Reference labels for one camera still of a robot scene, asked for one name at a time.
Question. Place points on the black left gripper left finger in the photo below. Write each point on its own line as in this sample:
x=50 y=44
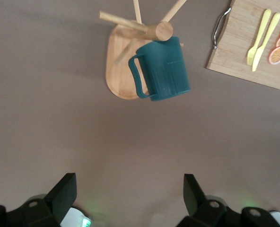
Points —
x=59 y=196

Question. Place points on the yellow plastic knife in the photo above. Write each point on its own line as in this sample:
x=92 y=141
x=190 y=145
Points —
x=267 y=37

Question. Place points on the brown table mat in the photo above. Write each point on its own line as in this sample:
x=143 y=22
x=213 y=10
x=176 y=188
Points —
x=59 y=130

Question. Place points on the yellow plastic fork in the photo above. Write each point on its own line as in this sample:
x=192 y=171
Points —
x=260 y=33

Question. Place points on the wooden mug rack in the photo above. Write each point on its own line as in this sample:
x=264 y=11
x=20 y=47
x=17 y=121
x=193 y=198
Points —
x=118 y=71

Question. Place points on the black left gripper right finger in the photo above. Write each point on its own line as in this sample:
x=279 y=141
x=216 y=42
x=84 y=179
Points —
x=194 y=198

